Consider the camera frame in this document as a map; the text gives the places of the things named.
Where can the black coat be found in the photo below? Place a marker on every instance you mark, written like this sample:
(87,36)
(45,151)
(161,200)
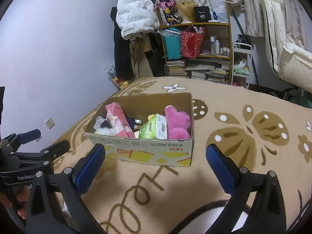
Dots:
(120,53)

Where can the person's left hand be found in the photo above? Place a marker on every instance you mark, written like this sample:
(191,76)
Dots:
(22,199)

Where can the cardboard box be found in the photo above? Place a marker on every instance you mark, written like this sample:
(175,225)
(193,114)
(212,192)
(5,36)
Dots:
(146,151)

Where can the pink packet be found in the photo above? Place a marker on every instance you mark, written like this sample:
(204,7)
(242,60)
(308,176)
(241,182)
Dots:
(118,119)

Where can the beige floral blanket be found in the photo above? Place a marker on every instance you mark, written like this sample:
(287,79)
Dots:
(219,117)

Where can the teal bag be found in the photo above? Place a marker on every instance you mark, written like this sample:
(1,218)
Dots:
(171,45)

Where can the black pink printed bag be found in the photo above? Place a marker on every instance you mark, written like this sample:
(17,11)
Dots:
(168,11)

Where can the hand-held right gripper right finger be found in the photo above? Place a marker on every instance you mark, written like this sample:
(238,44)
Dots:
(219,167)

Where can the pink plush bear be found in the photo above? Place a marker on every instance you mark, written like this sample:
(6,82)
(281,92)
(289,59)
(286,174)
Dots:
(178,124)

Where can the white trolley cart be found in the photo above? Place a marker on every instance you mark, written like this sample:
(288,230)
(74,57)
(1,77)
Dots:
(241,65)

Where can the pile of snack packets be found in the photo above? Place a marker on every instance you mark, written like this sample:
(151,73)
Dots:
(119,78)

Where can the purple plush toy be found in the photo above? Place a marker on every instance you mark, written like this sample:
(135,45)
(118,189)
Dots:
(132,123)

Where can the green tissue pack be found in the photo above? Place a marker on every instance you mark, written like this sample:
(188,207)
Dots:
(154,128)

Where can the black white fluffy toy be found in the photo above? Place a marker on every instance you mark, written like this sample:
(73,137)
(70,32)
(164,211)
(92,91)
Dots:
(106,128)

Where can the white puffer jacket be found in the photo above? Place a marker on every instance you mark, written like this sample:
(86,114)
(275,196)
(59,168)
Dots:
(135,12)

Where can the stack of books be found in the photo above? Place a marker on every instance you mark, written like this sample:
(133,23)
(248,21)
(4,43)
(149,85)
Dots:
(176,68)

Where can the wooden shelf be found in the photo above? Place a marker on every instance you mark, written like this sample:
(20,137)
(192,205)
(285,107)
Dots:
(219,28)

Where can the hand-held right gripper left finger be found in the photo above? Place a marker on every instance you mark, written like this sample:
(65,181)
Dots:
(89,168)

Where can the stack of magazines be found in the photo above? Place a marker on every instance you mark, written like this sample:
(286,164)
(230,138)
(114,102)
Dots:
(207,73)

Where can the beige coat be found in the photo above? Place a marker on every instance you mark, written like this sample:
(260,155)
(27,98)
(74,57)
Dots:
(141,58)

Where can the black box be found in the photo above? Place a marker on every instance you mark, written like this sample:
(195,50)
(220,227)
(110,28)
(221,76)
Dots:
(202,13)

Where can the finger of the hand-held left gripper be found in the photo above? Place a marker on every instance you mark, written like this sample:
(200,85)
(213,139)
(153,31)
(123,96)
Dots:
(57,150)
(30,135)

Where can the yellow plush dog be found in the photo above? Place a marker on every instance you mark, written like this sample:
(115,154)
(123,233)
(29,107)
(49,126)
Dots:
(151,117)

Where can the red patterned bag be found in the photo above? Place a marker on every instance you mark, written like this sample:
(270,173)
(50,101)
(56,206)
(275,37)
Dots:
(191,42)

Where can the white wall socket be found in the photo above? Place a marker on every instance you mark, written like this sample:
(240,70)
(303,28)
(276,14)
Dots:
(50,123)

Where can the white plastic bag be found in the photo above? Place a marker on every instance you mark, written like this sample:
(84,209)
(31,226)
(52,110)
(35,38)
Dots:
(218,6)

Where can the group of cosmetic bottles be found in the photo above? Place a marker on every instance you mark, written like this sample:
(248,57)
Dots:
(218,47)

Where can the blond wig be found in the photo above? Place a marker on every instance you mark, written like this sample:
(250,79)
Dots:
(186,11)

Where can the green object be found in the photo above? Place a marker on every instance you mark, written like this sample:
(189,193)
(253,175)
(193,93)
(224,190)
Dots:
(302,102)

